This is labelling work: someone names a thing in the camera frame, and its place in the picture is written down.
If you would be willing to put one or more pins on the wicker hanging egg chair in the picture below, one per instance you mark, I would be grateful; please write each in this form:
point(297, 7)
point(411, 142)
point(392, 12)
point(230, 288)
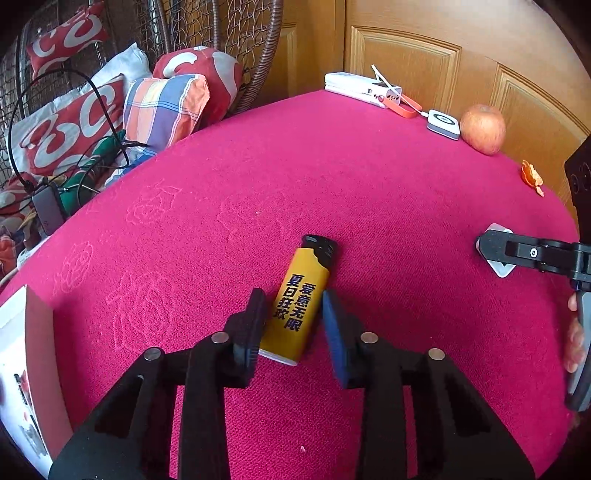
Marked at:
point(248, 31)

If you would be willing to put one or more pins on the white usb charger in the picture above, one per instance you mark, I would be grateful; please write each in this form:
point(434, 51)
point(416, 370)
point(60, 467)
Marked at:
point(502, 270)

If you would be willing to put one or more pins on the small red headrest pillow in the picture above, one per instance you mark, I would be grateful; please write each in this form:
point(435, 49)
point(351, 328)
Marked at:
point(68, 39)

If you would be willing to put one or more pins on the person's right hand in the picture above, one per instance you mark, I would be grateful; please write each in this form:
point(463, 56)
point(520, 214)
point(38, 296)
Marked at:
point(574, 351)

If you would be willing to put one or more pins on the plaid pillow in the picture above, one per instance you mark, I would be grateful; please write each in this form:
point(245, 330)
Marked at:
point(160, 112)

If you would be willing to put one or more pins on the white square device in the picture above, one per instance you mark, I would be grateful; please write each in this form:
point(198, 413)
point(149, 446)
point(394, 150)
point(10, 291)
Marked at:
point(443, 124)

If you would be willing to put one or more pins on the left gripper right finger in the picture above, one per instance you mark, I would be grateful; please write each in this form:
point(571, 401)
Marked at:
point(422, 417)

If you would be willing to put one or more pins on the green cloth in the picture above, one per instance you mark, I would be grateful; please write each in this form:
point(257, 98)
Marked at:
point(80, 185)

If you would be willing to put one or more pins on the black power adapter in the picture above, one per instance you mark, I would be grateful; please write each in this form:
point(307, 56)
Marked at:
point(49, 208)

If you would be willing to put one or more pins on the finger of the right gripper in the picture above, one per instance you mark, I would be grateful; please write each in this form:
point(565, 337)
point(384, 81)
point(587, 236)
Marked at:
point(541, 254)

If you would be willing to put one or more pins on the orange clip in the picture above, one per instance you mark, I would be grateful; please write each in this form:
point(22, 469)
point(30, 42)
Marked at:
point(403, 106)

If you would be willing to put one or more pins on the red white seat cushion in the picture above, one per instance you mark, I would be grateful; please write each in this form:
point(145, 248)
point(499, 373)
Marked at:
point(222, 72)

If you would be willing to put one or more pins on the yellow lighter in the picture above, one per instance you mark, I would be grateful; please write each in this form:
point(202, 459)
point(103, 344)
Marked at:
point(296, 305)

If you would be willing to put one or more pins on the red white square pillow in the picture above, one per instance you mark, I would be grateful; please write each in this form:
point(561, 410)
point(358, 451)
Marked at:
point(59, 140)

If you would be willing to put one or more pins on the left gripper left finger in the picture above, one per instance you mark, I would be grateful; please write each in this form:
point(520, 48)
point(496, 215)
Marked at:
point(128, 435)

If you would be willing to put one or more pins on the white cardboard tray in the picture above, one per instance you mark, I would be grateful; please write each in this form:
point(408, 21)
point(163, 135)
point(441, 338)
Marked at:
point(33, 412)

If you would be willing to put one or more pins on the magenta tablecloth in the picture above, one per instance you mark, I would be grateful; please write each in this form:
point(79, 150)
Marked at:
point(165, 254)

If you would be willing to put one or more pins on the orange peel piece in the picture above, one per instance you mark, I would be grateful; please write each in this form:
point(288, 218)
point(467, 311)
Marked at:
point(532, 178)

